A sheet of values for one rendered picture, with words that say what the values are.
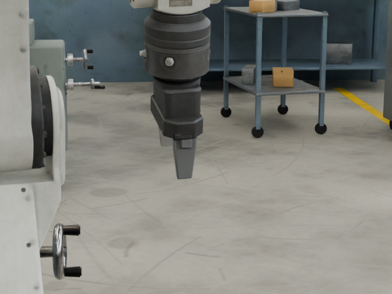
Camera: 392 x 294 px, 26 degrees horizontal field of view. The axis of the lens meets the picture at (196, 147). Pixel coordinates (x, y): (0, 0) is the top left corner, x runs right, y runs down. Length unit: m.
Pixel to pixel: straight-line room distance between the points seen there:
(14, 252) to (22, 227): 0.04
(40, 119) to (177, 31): 0.21
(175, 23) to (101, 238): 2.73
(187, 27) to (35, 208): 0.32
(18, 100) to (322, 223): 3.00
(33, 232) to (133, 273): 2.24
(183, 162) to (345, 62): 6.78
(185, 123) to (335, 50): 6.79
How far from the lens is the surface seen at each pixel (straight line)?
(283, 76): 5.96
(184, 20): 1.10
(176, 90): 1.12
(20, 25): 1.09
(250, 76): 6.06
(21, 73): 1.10
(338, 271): 3.43
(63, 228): 1.79
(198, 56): 1.12
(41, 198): 1.17
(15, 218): 1.15
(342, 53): 7.89
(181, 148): 1.14
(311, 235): 3.83
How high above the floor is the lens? 1.23
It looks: 13 degrees down
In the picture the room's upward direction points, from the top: straight up
